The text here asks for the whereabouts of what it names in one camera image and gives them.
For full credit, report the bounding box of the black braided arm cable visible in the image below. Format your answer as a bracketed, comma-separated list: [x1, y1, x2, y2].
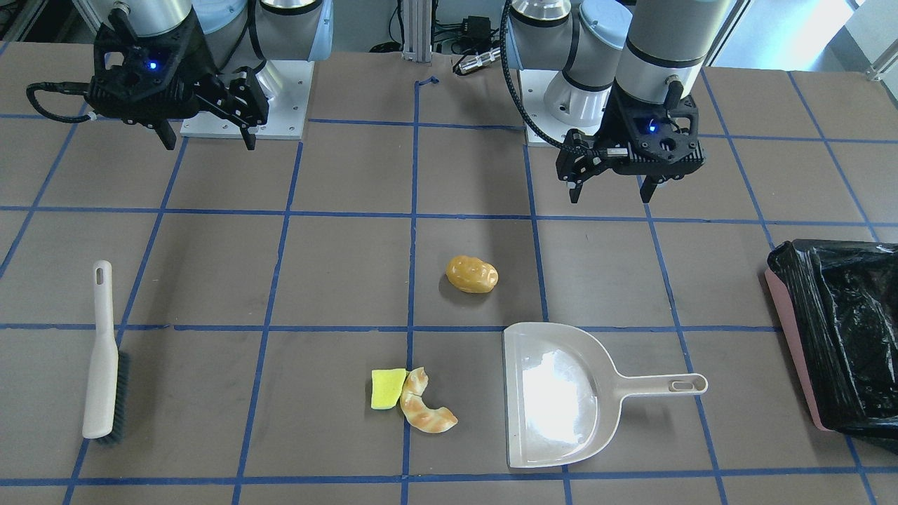
[500, 0, 583, 159]

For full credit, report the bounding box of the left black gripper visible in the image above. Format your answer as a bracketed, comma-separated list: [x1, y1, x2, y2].
[556, 88, 704, 204]

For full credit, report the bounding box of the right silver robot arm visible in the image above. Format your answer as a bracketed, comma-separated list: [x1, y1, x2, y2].
[83, 1, 333, 150]

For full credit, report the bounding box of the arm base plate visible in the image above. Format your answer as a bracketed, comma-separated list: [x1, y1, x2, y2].
[519, 69, 610, 142]
[180, 60, 315, 141]

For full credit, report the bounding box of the yellow green sponge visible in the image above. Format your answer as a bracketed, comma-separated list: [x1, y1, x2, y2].
[370, 368, 408, 410]

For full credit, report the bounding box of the croissant pastry piece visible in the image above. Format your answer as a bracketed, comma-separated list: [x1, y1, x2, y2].
[400, 367, 458, 434]

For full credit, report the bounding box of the brown potato bread roll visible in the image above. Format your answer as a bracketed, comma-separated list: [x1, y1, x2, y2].
[445, 255, 498, 294]

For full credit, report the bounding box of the aluminium frame post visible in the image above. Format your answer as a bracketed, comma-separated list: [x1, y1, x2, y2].
[400, 0, 433, 65]

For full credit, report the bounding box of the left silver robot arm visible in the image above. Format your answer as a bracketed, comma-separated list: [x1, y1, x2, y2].
[500, 1, 728, 203]

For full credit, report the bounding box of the black power adapter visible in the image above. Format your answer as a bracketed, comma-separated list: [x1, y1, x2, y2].
[460, 15, 492, 52]

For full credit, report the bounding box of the black-lined pink trash bin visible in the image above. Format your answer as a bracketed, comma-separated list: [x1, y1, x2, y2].
[765, 239, 897, 452]

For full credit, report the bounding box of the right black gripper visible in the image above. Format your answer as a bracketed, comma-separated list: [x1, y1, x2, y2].
[86, 20, 269, 151]

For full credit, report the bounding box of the beige hand brush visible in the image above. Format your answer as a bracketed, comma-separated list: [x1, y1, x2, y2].
[81, 260, 130, 445]

